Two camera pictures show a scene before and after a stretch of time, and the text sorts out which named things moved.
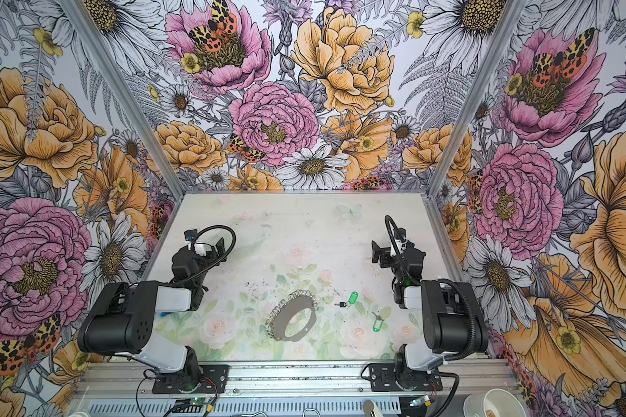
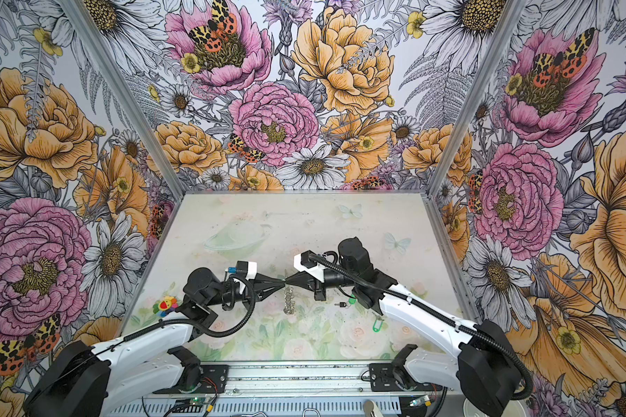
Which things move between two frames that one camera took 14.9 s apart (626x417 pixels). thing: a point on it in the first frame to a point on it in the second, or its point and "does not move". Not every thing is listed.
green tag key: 352,301 does not move
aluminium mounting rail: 131,380 does not move
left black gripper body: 209,260 to 229,292
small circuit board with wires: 193,405 does not move
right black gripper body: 387,261 to 333,280
